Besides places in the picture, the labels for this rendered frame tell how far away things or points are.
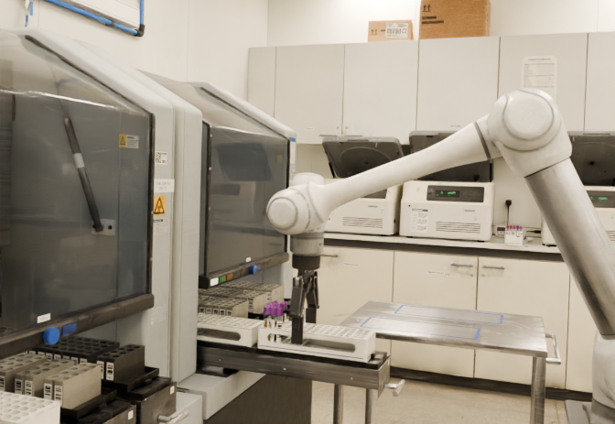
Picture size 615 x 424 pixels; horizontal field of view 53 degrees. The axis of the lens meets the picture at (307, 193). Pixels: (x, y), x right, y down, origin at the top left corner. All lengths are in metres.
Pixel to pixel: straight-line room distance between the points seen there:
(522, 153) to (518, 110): 0.09
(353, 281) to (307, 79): 1.46
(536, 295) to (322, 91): 1.94
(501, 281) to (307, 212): 2.58
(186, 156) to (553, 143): 0.86
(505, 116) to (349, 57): 3.10
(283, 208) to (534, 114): 0.56
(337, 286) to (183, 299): 2.50
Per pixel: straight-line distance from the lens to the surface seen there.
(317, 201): 1.41
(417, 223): 3.87
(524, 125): 1.30
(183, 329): 1.63
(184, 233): 1.58
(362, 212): 3.94
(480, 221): 3.84
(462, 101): 4.15
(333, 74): 4.35
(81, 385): 1.31
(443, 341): 1.83
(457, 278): 3.86
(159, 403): 1.41
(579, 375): 3.99
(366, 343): 1.57
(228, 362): 1.70
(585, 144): 4.06
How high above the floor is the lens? 1.27
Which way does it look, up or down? 2 degrees down
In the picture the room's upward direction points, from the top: 2 degrees clockwise
